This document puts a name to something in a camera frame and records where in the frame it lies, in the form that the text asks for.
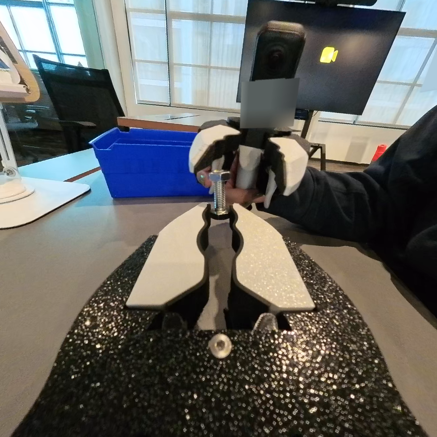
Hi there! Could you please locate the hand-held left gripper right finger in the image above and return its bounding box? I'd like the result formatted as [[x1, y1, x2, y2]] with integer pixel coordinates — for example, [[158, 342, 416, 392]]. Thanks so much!
[[228, 204, 315, 312]]

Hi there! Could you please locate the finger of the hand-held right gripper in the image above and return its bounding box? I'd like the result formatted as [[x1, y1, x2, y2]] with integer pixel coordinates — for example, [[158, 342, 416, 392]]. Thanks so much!
[[188, 123, 242, 175], [264, 136, 310, 197]]

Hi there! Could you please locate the person's right forearm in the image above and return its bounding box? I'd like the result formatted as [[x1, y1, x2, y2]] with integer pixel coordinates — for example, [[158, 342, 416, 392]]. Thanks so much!
[[264, 104, 437, 318]]

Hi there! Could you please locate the white stand base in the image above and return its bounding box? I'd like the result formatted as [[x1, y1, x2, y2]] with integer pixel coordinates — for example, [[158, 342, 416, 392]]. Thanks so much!
[[0, 102, 91, 230]]

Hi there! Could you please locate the silver hex bolt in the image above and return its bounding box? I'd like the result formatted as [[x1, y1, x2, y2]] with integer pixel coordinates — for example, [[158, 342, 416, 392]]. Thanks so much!
[[208, 170, 230, 214]]

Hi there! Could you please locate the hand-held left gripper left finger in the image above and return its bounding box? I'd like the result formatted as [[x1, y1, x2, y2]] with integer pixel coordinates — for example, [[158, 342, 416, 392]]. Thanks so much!
[[126, 203, 211, 311]]

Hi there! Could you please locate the wooden table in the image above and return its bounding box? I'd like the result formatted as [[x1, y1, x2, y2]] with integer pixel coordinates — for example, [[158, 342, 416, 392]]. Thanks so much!
[[117, 112, 240, 133]]

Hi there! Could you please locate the blue plastic bin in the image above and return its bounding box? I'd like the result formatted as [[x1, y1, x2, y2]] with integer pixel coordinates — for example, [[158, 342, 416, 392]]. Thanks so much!
[[89, 127, 213, 199]]

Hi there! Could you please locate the black display stand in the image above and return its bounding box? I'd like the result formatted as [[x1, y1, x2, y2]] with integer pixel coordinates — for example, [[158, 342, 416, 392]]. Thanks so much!
[[294, 109, 329, 171]]

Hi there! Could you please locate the black mesh office chair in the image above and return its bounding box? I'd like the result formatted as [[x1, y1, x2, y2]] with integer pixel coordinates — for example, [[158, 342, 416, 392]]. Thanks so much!
[[33, 55, 125, 155]]

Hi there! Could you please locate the wood-edged display board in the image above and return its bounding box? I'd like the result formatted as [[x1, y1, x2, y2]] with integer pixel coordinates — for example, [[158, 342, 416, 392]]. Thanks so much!
[[0, 20, 42, 104]]

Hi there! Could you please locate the person's right hand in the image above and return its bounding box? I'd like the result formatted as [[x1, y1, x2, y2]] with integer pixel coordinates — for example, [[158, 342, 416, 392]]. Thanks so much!
[[197, 158, 270, 209]]

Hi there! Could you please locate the black display screen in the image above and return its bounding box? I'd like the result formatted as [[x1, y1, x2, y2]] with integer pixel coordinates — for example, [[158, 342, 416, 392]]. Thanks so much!
[[236, 0, 407, 116]]

